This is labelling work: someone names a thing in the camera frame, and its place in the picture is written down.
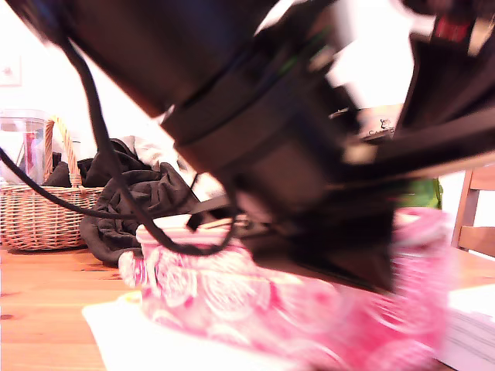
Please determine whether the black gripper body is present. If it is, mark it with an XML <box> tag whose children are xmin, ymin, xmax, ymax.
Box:
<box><xmin>160</xmin><ymin>46</ymin><xmax>398</xmax><ymax>237</ymax></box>

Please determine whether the pink printed zip bag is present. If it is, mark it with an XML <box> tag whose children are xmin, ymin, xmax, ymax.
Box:
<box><xmin>118</xmin><ymin>208</ymin><xmax>456</xmax><ymax>371</ymax></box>

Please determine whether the green and silver food pouch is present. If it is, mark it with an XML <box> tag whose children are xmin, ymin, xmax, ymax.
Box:
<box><xmin>330</xmin><ymin>103</ymin><xmax>445</xmax><ymax>212</ymax></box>

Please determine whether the printed white paper stack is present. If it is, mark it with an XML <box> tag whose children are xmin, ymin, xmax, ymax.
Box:
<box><xmin>436</xmin><ymin>284</ymin><xmax>495</xmax><ymax>371</ymax></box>

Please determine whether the clear plastic container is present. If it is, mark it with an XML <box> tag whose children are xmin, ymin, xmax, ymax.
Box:
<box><xmin>0</xmin><ymin>107</ymin><xmax>53</xmax><ymax>186</ymax></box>

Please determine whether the white wall switch plate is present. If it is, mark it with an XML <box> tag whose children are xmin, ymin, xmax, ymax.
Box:
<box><xmin>0</xmin><ymin>53</ymin><xmax>23</xmax><ymax>88</ymax></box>

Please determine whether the blank white paper sheet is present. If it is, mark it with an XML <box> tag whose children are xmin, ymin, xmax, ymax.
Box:
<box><xmin>81</xmin><ymin>293</ymin><xmax>310</xmax><ymax>371</ymax></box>

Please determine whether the black jacket with grey lining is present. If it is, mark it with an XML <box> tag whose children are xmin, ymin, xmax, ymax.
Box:
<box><xmin>42</xmin><ymin>134</ymin><xmax>233</xmax><ymax>267</ymax></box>

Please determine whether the wicker basket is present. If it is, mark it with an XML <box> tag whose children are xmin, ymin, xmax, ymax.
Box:
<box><xmin>0</xmin><ymin>114</ymin><xmax>105</xmax><ymax>251</ymax></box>

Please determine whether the wooden chair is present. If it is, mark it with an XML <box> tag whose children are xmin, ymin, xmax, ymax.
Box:
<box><xmin>450</xmin><ymin>165</ymin><xmax>495</xmax><ymax>259</ymax></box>

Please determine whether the arm pale camera box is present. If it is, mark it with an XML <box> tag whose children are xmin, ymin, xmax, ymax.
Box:
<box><xmin>305</xmin><ymin>11</ymin><xmax>367</xmax><ymax>109</ymax></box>

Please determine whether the black cable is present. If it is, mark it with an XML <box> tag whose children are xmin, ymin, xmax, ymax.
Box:
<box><xmin>57</xmin><ymin>36</ymin><xmax>239</xmax><ymax>257</ymax></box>
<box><xmin>0</xmin><ymin>148</ymin><xmax>136</xmax><ymax>220</ymax></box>

